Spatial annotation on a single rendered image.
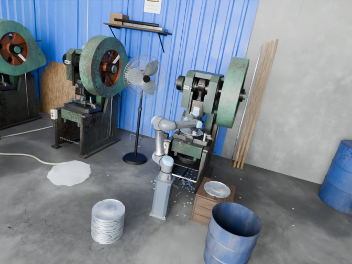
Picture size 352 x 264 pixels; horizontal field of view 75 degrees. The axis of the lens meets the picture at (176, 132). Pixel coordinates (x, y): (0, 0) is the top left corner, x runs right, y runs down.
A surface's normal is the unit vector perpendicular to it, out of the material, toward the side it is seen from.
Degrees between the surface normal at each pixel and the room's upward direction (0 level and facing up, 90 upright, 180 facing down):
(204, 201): 90
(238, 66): 37
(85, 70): 94
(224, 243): 92
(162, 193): 90
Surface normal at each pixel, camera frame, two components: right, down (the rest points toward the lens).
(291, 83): -0.32, 0.28
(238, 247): 0.00, 0.38
